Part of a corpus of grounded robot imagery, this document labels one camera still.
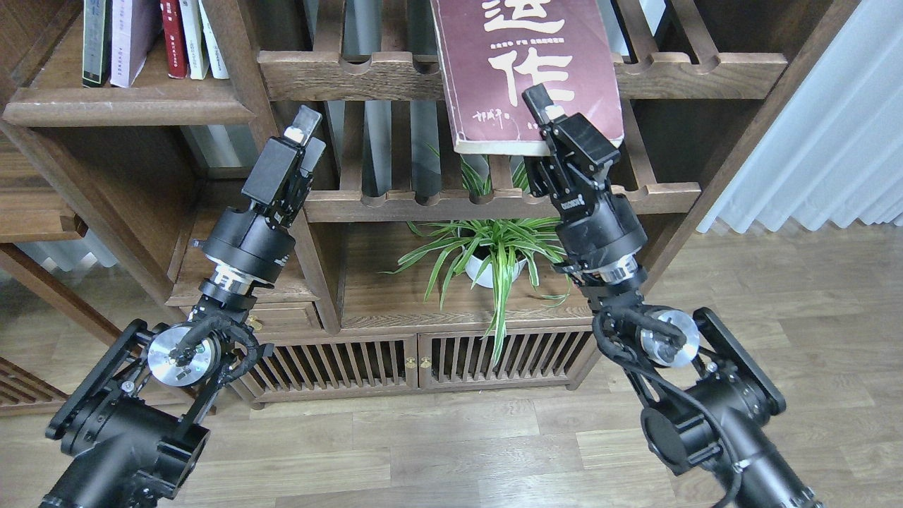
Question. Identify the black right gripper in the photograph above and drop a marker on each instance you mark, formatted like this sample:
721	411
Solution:
598	230

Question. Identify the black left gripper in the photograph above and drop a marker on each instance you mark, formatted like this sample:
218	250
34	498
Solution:
251	247

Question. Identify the maroon book white characters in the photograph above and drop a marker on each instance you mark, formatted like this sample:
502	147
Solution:
491	51

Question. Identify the pale lavender white book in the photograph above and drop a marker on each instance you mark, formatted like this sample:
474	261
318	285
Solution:
135	25

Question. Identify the green and black book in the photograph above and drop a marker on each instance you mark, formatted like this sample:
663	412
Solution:
96	43

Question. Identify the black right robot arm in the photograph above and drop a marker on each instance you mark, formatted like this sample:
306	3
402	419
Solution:
705	400

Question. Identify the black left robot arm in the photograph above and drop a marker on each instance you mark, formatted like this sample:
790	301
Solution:
133	427

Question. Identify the white teal upright book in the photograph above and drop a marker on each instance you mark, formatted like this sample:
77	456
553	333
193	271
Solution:
217	63

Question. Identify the green spider plant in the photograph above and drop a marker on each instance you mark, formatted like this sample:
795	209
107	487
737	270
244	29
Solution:
502	242

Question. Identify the white plant pot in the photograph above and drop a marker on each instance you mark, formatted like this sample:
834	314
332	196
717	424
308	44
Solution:
486	278

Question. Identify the brass drawer knob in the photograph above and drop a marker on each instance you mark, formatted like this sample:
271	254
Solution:
255	324

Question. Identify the dark wooden bookshelf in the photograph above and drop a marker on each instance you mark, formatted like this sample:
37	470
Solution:
152	168

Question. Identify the red upright book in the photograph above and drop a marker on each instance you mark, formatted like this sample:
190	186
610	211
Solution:
174	41

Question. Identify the white curtain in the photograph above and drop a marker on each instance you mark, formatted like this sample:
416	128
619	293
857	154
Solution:
835	153

